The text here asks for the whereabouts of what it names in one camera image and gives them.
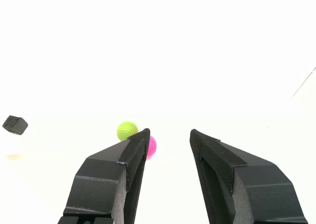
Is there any green ball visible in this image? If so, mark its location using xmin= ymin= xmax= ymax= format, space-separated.
xmin=117 ymin=121 xmax=139 ymax=142

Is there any black foam box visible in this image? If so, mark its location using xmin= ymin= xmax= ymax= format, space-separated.
xmin=2 ymin=114 xmax=29 ymax=136

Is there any pink ball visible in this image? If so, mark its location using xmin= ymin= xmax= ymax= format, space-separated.
xmin=145 ymin=135 xmax=157 ymax=160

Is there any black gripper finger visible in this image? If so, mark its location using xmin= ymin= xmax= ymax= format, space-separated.
xmin=57 ymin=128 xmax=151 ymax=224
xmin=189 ymin=128 xmax=309 ymax=224

